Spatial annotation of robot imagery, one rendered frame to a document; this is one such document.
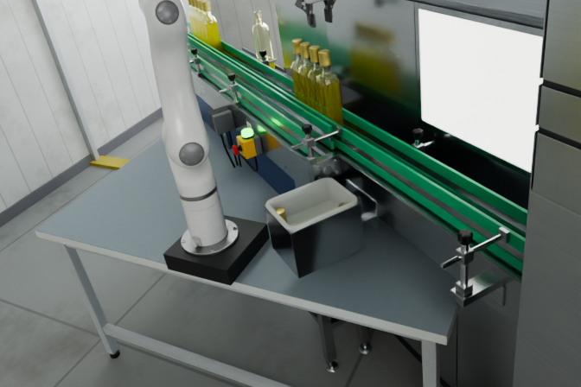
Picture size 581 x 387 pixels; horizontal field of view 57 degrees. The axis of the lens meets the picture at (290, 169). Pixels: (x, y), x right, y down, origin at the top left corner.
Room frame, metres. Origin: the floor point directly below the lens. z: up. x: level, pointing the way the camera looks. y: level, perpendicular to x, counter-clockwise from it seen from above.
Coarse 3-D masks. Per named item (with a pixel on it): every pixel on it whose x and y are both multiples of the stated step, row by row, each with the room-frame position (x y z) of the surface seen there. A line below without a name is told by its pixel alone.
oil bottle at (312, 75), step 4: (312, 68) 1.64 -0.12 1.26; (312, 72) 1.62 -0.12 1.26; (316, 72) 1.61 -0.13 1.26; (320, 72) 1.61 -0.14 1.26; (308, 76) 1.64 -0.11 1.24; (312, 76) 1.61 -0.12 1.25; (316, 76) 1.60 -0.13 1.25; (308, 80) 1.64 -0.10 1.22; (312, 80) 1.61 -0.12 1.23; (312, 84) 1.62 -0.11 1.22; (312, 88) 1.62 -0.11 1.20; (316, 88) 1.60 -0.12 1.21; (312, 92) 1.62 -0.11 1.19; (316, 92) 1.60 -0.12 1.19; (312, 96) 1.63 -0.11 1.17; (316, 96) 1.60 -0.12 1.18; (312, 100) 1.63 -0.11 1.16; (316, 100) 1.60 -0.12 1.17; (312, 104) 1.63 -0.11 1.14; (316, 104) 1.61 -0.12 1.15; (316, 108) 1.61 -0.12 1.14
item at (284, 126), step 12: (204, 60) 2.33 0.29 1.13; (204, 72) 2.35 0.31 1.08; (216, 72) 2.18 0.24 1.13; (216, 84) 2.21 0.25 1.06; (228, 84) 2.06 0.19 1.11; (240, 96) 1.96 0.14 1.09; (252, 96) 1.82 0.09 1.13; (252, 108) 1.84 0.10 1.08; (264, 108) 1.74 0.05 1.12; (264, 120) 1.76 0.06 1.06; (276, 120) 1.66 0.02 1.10; (288, 120) 1.56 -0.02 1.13; (288, 132) 1.58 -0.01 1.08; (300, 132) 1.48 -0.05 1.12
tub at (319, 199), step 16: (288, 192) 1.34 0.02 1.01; (304, 192) 1.35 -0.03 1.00; (320, 192) 1.36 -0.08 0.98; (336, 192) 1.33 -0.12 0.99; (272, 208) 1.27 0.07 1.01; (288, 208) 1.32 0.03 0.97; (304, 208) 1.34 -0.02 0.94; (320, 208) 1.33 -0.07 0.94; (336, 208) 1.21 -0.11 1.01; (288, 224) 1.28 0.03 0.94; (304, 224) 1.17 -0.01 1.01
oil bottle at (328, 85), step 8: (320, 80) 1.57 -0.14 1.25; (328, 80) 1.55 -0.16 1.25; (336, 80) 1.56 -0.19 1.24; (320, 88) 1.57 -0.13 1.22; (328, 88) 1.55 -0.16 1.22; (336, 88) 1.56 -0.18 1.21; (320, 96) 1.58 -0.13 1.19; (328, 96) 1.55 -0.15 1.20; (336, 96) 1.56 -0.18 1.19; (320, 104) 1.58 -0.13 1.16; (328, 104) 1.55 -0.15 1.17; (336, 104) 1.56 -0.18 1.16; (320, 112) 1.59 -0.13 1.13; (328, 112) 1.55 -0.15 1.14; (336, 112) 1.56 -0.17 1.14; (336, 120) 1.55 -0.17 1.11
